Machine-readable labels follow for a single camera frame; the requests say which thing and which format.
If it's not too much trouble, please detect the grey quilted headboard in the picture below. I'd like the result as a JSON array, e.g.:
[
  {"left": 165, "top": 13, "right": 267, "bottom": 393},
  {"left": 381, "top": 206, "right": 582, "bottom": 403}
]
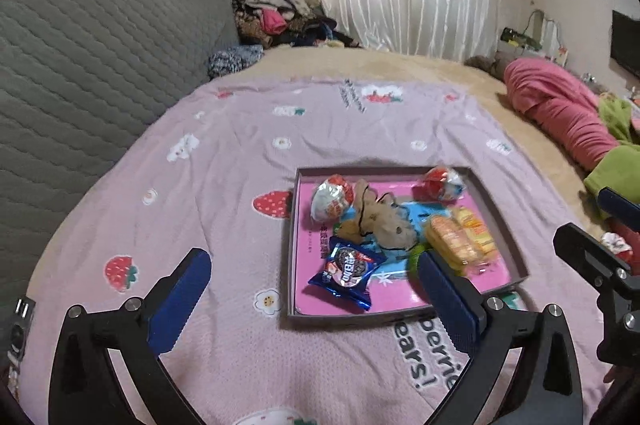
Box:
[{"left": 0, "top": 0, "right": 241, "bottom": 321}]

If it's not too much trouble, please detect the dark blue patterned cloth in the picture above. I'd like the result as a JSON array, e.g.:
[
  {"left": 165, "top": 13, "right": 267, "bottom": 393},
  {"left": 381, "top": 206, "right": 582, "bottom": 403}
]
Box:
[{"left": 207, "top": 45, "right": 265, "bottom": 80}]

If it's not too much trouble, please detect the green fuzzy scrunchie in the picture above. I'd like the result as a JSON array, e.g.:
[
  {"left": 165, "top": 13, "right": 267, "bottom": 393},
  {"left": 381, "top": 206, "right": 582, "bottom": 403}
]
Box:
[{"left": 407, "top": 242, "right": 436, "bottom": 278}]

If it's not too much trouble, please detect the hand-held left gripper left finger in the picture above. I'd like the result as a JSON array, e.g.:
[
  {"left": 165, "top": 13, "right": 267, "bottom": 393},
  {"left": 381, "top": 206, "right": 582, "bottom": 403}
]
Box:
[{"left": 47, "top": 247, "right": 212, "bottom": 425}]

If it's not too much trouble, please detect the pink quilt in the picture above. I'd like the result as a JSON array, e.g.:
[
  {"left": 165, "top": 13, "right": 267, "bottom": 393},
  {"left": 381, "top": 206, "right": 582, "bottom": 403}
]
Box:
[{"left": 502, "top": 57, "right": 623, "bottom": 170}]

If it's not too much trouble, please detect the grey tray with pink bottom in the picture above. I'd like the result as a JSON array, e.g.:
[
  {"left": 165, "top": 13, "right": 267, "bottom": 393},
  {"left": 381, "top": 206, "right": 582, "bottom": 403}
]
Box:
[{"left": 286, "top": 166, "right": 530, "bottom": 331}]

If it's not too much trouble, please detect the clear biscuit packet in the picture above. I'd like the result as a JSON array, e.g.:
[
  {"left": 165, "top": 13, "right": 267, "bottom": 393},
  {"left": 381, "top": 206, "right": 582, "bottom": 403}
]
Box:
[{"left": 425, "top": 215, "right": 476, "bottom": 276}]

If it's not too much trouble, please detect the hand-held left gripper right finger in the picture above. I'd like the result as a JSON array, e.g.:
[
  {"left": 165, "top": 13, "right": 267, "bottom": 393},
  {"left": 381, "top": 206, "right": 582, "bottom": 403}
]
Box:
[{"left": 419, "top": 250, "right": 583, "bottom": 425}]

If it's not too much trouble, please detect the white metal rack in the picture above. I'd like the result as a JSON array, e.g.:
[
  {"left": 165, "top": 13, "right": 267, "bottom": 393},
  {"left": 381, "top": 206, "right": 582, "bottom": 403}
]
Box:
[{"left": 522, "top": 9, "right": 563, "bottom": 56}]

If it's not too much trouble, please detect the green fleece blanket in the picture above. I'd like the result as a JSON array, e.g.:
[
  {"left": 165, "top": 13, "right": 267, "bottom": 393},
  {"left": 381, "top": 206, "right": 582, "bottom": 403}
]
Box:
[{"left": 582, "top": 95, "right": 640, "bottom": 221}]

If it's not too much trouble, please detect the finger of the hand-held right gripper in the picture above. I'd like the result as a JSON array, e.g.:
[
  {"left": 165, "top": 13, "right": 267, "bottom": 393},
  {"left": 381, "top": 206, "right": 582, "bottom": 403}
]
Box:
[
  {"left": 552, "top": 222, "right": 640, "bottom": 306},
  {"left": 597, "top": 187, "right": 640, "bottom": 230}
]

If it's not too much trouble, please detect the red white plastic egg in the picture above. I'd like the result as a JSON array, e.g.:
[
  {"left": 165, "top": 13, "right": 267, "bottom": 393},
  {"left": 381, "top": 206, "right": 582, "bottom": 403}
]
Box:
[
  {"left": 311, "top": 174, "right": 356, "bottom": 223},
  {"left": 424, "top": 166, "right": 467, "bottom": 204}
]

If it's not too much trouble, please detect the dark bag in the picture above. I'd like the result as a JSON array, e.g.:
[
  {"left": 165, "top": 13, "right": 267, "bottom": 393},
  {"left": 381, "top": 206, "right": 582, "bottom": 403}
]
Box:
[{"left": 500, "top": 26, "right": 536, "bottom": 48}]

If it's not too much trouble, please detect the blue cookie packet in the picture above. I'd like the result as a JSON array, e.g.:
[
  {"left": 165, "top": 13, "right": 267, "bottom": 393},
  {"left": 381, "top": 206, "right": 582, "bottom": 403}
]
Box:
[{"left": 307, "top": 236, "right": 388, "bottom": 313}]

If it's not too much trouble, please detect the pile of clothes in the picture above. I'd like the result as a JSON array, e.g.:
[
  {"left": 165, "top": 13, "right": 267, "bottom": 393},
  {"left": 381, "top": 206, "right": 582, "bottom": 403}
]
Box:
[{"left": 232, "top": 0, "right": 363, "bottom": 50}]

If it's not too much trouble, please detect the red white scrunchie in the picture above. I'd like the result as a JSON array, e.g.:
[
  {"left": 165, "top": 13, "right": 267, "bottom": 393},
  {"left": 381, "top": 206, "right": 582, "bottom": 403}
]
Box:
[{"left": 600, "top": 232, "right": 635, "bottom": 265}]

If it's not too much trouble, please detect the black television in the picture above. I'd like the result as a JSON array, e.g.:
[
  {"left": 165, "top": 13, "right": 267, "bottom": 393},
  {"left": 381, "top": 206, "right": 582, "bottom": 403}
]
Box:
[{"left": 611, "top": 10, "right": 640, "bottom": 80}]

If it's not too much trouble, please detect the yellow label biscuit packet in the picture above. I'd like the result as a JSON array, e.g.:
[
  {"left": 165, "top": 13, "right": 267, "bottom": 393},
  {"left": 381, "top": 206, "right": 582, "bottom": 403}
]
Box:
[{"left": 452, "top": 205, "right": 498, "bottom": 263}]

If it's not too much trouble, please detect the grey metal device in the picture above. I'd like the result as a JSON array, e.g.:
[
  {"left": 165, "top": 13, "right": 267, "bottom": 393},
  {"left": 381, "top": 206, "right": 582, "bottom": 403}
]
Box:
[{"left": 7, "top": 297, "right": 37, "bottom": 368}]

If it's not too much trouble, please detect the brown furry cloth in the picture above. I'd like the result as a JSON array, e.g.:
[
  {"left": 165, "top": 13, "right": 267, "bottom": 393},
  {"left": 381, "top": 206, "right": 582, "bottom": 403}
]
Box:
[{"left": 464, "top": 55, "right": 507, "bottom": 78}]

